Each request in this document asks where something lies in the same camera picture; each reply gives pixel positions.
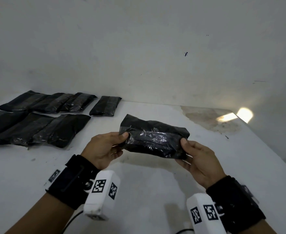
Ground person's right hand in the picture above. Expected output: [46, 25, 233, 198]
[176, 138, 227, 190]

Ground person's left hand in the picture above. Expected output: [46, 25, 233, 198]
[81, 132, 130, 170]

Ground row of black plastic packets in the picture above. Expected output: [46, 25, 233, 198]
[118, 114, 190, 161]

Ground crinkled black plastic bag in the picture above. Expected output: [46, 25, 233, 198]
[30, 93, 73, 114]

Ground glossy black plastic bag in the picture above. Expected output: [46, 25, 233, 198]
[0, 112, 55, 147]

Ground black left wristband with markers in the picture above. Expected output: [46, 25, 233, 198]
[45, 154, 101, 210]

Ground black wristband with markers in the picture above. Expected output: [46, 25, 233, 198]
[45, 154, 101, 210]
[206, 175, 266, 234]

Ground black right wristband with markers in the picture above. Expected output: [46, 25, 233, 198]
[206, 175, 266, 234]

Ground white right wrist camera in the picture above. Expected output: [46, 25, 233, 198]
[186, 193, 227, 234]

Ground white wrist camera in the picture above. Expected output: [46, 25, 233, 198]
[186, 193, 227, 234]
[83, 170, 121, 221]

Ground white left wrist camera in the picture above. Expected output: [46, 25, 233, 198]
[83, 170, 121, 221]

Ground black left camera cable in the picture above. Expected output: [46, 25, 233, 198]
[62, 211, 85, 234]

